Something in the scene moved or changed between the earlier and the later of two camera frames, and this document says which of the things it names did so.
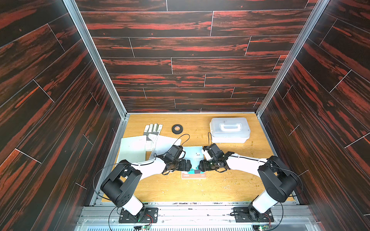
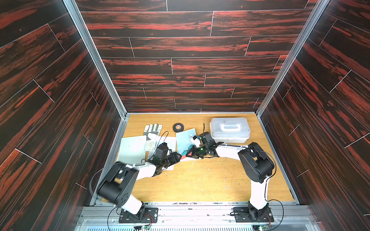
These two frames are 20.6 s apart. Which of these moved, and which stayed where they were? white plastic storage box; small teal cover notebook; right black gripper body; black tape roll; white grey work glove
Moved: right black gripper body; small teal cover notebook
Stayed: white plastic storage box; white grey work glove; black tape roll
